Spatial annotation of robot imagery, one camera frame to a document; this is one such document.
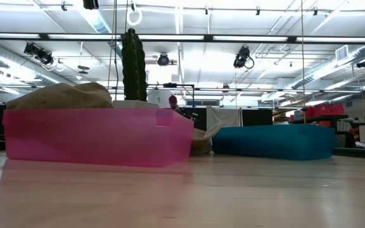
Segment black ceiling spotlight cluster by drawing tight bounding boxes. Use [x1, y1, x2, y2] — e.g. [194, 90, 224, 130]
[23, 42, 55, 67]

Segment tall green cactus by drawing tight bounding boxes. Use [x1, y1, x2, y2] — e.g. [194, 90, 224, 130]
[120, 27, 148, 102]

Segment white hexagonal plant pot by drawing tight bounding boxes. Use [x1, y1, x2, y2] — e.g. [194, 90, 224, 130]
[112, 99, 160, 110]

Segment black metal rack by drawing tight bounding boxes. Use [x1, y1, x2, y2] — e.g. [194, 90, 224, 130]
[146, 82, 196, 109]

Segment white cylinder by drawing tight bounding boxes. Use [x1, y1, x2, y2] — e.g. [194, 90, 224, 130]
[147, 89, 172, 109]

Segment person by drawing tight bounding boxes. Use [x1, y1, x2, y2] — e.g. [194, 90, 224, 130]
[168, 94, 185, 115]

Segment pink translucent plastic bin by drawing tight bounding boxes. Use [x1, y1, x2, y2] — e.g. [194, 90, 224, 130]
[2, 108, 195, 168]

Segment white hanging cloth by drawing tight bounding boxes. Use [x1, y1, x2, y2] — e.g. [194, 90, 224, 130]
[205, 106, 243, 128]

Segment blue plastic bin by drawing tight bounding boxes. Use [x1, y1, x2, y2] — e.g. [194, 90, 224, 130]
[212, 123, 336, 161]

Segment dark shelf board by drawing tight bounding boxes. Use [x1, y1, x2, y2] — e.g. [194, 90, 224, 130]
[288, 114, 350, 125]

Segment white vent grille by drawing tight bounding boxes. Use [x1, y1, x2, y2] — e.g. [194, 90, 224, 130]
[335, 44, 350, 62]

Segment red plastic crates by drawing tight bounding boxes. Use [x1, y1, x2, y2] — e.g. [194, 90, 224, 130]
[305, 104, 345, 118]

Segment silver ceiling air duct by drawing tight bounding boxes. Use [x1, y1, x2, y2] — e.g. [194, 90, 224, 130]
[71, 0, 123, 60]
[288, 44, 365, 91]

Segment white hanging ring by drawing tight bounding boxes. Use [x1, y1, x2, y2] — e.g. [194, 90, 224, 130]
[125, 8, 143, 27]

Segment black overhead frame beam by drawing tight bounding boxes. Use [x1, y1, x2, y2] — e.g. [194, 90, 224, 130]
[0, 31, 365, 45]

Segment black aluminium table frame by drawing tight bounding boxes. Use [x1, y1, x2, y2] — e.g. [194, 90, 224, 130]
[333, 146, 365, 160]

